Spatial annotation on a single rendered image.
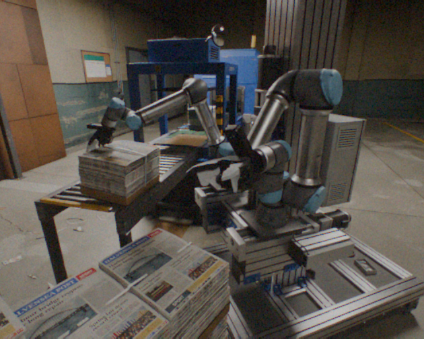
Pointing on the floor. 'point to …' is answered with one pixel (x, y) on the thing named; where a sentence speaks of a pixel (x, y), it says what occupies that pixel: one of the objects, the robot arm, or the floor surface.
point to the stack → (136, 295)
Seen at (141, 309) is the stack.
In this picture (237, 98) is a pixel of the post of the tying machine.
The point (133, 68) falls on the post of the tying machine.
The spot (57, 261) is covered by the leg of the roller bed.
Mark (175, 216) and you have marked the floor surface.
